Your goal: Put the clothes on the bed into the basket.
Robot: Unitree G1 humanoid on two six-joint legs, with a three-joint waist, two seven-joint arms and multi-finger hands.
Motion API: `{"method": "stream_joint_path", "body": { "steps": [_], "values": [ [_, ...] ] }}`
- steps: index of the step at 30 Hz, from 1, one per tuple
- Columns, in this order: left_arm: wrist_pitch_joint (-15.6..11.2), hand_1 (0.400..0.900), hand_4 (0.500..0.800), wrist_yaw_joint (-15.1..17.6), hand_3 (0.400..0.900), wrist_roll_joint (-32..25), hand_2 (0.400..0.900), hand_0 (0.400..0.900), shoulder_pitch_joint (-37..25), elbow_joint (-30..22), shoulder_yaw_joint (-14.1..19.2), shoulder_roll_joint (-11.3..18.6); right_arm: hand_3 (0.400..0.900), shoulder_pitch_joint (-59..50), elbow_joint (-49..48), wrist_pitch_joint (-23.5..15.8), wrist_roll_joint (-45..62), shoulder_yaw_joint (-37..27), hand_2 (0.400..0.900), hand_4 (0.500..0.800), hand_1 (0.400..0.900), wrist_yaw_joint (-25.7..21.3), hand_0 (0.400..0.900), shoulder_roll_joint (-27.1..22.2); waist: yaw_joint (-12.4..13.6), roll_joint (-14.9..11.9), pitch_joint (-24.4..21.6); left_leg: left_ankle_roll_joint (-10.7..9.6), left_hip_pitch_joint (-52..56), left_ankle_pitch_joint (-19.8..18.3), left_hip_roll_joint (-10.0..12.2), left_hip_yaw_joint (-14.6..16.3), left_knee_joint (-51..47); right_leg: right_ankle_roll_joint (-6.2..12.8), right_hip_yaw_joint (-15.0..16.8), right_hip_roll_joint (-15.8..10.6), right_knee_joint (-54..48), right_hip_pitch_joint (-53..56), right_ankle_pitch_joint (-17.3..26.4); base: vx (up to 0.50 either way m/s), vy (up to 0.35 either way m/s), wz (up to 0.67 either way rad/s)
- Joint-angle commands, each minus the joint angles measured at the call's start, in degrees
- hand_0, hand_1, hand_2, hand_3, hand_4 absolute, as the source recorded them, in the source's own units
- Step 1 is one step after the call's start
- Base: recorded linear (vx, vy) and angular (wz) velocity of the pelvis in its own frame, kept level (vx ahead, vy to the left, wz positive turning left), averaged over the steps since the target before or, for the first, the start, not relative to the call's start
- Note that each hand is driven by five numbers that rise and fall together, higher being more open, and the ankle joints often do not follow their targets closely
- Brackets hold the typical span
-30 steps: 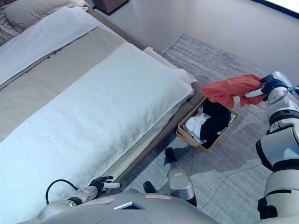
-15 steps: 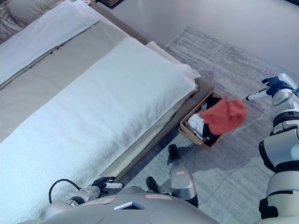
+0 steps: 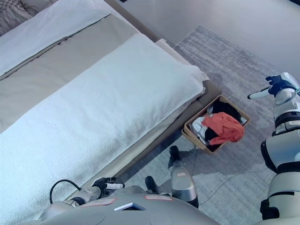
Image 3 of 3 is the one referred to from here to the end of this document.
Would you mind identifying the robot legs and torso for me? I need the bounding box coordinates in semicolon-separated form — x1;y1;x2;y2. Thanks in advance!
112;25;300;225

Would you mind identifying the black garment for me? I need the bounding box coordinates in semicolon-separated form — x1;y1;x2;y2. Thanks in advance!
205;100;242;152

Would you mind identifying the wicker laundry basket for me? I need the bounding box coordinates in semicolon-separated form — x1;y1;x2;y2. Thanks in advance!
181;95;251;155

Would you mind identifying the silver robot leg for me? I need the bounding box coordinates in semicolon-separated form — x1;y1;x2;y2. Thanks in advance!
168;145;199;209
144;176;165;195

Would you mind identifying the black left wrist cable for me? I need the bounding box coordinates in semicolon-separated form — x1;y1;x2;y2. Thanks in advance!
50;179;83;204

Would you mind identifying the silver robot torso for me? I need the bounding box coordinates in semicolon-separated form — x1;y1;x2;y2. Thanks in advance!
21;186;218;225

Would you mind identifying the beige duvet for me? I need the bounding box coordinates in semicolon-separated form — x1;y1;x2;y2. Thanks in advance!
0;13;141;134

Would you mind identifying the low upholstered bed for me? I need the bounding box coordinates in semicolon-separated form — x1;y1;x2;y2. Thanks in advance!
0;0;222;225

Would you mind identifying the silver right robot leg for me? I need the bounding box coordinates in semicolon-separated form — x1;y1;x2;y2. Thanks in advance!
168;145;199;209

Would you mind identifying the white terry blanket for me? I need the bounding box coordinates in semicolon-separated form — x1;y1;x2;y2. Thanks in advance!
0;32;209;225

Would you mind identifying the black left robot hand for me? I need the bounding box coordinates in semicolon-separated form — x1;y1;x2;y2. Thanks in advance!
91;177;124;195

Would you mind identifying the orange garment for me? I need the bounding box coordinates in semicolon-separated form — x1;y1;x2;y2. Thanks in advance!
202;112;246;146

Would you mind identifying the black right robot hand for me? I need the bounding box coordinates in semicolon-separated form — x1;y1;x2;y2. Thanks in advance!
247;74;288;100

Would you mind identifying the grey quilted cushion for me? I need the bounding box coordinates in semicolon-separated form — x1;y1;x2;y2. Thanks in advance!
0;0;51;36

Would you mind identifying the white smooth bed cover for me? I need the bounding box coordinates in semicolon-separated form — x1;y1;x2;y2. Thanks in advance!
0;0;111;78

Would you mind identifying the silver left robot leg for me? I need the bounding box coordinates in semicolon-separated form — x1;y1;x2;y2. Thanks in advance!
144;176;165;195

